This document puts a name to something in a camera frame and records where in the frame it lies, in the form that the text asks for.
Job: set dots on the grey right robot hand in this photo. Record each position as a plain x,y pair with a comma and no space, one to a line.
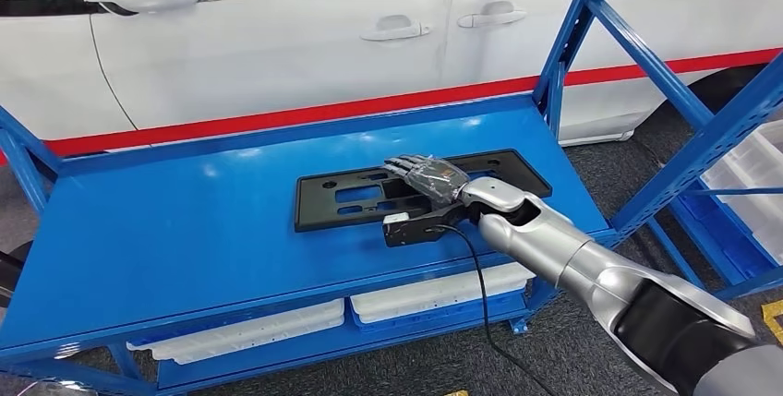
437,179

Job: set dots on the black plastic plate part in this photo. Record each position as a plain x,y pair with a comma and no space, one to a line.
318,210

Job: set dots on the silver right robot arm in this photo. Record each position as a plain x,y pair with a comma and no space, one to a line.
550,240

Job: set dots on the white car with red stripe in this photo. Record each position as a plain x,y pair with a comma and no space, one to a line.
275,63

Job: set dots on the yellow floor tape square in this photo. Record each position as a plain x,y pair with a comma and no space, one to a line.
456,393
774,320

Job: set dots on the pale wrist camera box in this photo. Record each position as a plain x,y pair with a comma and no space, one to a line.
410,231

